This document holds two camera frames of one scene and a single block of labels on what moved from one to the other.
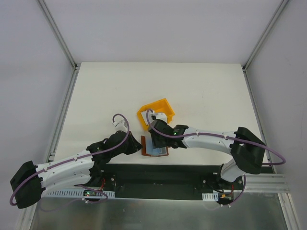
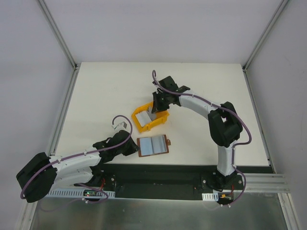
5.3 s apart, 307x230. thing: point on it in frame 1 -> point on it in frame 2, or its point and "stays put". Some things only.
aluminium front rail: x=265 y=183 stays put
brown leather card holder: x=147 y=150 stays put
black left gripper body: x=132 y=145 stays put
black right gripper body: x=156 y=138 -> x=159 y=102
